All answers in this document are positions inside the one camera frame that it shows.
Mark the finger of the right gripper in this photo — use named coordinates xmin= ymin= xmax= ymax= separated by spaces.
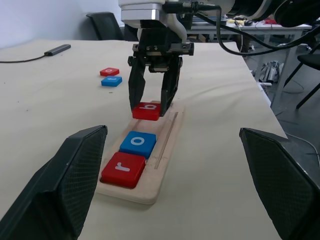
xmin=128 ymin=60 xmax=147 ymax=114
xmin=159 ymin=56 xmax=184 ymax=118

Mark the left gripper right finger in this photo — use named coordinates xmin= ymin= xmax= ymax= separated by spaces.
xmin=239 ymin=127 xmax=320 ymax=240

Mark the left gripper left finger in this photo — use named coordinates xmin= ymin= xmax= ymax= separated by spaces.
xmin=0 ymin=124 xmax=108 ymax=240

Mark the red letter block b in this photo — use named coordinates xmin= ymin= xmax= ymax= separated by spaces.
xmin=131 ymin=101 xmax=163 ymax=122

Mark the blue letter block t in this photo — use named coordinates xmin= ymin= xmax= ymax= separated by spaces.
xmin=100 ymin=76 xmax=123 ymax=88

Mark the red letter block o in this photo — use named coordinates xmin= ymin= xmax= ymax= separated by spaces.
xmin=99 ymin=67 xmax=120 ymax=77

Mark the blue letter block o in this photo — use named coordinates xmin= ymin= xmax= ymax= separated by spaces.
xmin=119 ymin=130 xmax=158 ymax=160

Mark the red letter block r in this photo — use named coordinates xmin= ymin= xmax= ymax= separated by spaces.
xmin=100 ymin=151 xmax=147 ymax=190

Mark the wooden letter tray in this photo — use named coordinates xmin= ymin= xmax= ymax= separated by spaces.
xmin=96 ymin=99 xmax=186 ymax=206

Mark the black office chair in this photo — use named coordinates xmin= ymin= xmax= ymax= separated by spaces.
xmin=85 ymin=11 xmax=125 ymax=41

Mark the grey crumpled bag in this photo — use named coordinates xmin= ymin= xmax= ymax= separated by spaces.
xmin=258 ymin=60 xmax=285 ymax=84

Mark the grey background table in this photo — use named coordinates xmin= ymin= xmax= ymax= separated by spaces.
xmin=186 ymin=14 xmax=316 ymax=109

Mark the black chair with thin legs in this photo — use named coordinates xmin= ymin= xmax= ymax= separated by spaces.
xmin=283 ymin=44 xmax=320 ymax=110

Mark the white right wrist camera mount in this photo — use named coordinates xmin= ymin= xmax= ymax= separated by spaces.
xmin=118 ymin=0 xmax=189 ymax=42

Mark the thin floor cable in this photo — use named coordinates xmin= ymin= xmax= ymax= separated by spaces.
xmin=286 ymin=131 xmax=320 ymax=162

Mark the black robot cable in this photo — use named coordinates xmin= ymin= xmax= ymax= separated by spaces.
xmin=162 ymin=1 xmax=320 ymax=57

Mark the black adapter with cable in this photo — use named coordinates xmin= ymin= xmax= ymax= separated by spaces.
xmin=0 ymin=44 xmax=72 ymax=64

